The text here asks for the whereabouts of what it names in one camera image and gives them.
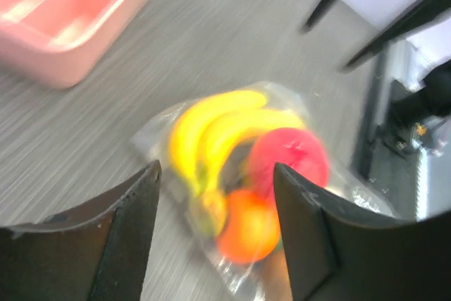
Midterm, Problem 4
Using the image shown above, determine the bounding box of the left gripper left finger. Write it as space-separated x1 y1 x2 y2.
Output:
1 161 161 300

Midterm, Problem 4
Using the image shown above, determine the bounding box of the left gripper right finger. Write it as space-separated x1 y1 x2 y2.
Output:
273 164 450 300

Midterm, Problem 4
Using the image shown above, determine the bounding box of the orange fruit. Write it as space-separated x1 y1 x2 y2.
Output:
216 189 280 264

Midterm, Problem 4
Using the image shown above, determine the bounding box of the red apple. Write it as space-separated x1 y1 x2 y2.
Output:
245 128 330 201

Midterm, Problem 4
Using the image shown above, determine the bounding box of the clear polka dot zip bag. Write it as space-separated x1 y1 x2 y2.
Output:
131 82 394 300

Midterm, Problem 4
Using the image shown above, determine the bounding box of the yellow banana bunch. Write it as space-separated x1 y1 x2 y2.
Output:
168 90 305 197

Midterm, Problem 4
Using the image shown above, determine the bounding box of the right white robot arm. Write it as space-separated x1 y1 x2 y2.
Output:
302 0 450 127

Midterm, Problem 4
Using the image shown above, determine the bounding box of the pink divided organizer tray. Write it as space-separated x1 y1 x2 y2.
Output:
1 0 148 89

